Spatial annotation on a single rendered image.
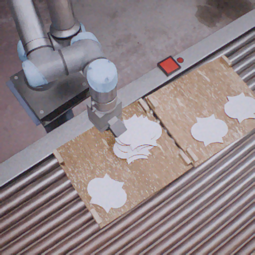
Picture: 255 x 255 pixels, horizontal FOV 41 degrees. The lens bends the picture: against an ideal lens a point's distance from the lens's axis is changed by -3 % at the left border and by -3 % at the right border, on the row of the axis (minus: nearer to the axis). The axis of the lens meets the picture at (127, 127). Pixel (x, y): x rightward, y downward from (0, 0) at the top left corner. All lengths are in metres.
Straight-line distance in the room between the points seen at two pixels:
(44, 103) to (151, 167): 0.50
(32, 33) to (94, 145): 0.56
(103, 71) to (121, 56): 1.84
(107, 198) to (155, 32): 1.84
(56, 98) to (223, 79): 0.71
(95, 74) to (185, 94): 0.66
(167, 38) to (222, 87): 1.38
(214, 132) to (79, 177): 0.55
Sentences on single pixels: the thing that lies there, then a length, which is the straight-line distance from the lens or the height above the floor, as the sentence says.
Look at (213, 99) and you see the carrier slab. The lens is 1.49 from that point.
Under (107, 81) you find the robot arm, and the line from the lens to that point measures 0.87.
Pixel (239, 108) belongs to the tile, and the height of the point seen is 0.95.
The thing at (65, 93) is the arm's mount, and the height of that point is 0.95.
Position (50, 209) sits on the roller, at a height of 0.92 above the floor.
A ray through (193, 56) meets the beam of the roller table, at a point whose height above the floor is 0.92.
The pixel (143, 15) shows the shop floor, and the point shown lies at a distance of 2.99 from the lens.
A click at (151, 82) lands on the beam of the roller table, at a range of 1.51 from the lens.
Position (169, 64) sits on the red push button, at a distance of 1.55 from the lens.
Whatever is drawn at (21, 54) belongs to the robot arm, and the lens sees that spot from 1.34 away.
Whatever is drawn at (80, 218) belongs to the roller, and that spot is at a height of 0.92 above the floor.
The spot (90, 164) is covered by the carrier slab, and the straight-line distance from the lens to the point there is 1.33.
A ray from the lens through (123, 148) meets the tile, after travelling 1.31.
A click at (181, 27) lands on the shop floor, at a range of 2.94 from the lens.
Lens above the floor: 2.19
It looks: 65 degrees down
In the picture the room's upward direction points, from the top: 1 degrees clockwise
